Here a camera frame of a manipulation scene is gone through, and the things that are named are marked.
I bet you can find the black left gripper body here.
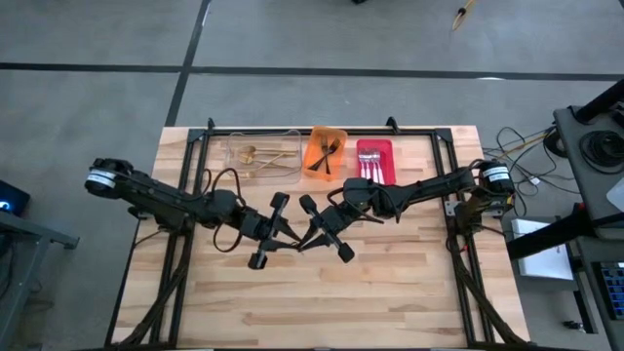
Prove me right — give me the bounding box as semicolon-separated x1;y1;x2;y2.
238;191;293;271

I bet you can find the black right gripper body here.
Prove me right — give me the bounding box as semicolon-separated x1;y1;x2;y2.
298;193;357;264

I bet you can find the clear plastic bin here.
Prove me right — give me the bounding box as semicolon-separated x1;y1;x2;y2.
224;129;303;185

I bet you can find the orange plastic bin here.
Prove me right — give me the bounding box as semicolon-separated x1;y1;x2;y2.
301;125;349;182

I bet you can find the red translucent plastic bin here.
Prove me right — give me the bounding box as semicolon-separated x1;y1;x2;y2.
355;138;397;186

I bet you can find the white box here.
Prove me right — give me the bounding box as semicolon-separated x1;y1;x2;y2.
510;217;575;282

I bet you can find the black stand beam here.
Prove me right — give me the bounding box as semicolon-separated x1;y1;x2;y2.
505;202;594;261

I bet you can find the grey metal desk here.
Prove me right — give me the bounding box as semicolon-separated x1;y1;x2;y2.
0;210;81;350

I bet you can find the grey equipment cart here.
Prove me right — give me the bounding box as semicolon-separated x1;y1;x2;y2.
553;104;624;241

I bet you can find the dark grey desk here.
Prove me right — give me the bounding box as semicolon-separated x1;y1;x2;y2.
565;233;624;351

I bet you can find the black computer tower blue light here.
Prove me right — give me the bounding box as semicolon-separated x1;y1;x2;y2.
0;179;31;218

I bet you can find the black button panel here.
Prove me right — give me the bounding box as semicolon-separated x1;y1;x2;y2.
598;261;624;321

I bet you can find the white paper sheet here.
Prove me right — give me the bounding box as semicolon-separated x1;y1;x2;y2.
605;175;624;214

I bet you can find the black pole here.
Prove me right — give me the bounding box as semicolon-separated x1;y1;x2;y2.
572;77;624;124

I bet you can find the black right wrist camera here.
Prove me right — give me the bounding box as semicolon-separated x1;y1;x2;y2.
319;204;353;233

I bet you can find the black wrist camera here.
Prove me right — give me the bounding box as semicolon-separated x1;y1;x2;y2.
319;204;353;233
240;209;269;241

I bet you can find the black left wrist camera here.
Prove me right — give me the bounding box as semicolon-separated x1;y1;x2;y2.
240;209;269;241

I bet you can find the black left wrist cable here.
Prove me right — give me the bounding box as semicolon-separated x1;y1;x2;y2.
202;168;246;254

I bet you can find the yellow floor cable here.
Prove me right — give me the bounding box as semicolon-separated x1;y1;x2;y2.
487;131;556;166

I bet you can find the black floor cable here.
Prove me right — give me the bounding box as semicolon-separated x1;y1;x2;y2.
494;125;563;196

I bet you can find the yellow-handled tool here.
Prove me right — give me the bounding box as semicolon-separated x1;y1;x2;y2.
450;0;477;32

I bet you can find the black cable coil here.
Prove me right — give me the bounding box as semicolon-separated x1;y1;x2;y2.
578;130;624;176

